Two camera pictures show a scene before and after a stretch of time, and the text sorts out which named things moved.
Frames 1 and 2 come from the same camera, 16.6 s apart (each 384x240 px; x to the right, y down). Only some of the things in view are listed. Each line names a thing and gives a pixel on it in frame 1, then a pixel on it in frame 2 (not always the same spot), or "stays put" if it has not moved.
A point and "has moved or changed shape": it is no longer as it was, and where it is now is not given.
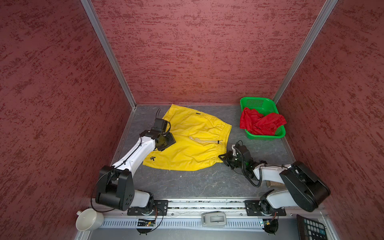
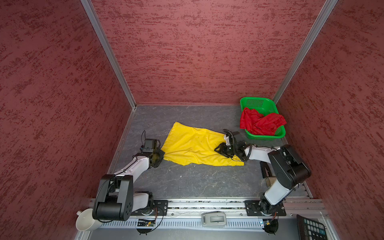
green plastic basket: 264,106 stays put
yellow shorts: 200,141 has moved or changed shape
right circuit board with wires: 271,225 stays put
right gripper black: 226,158 to 222,150
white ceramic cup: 89,219 stays put
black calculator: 309,229 stays put
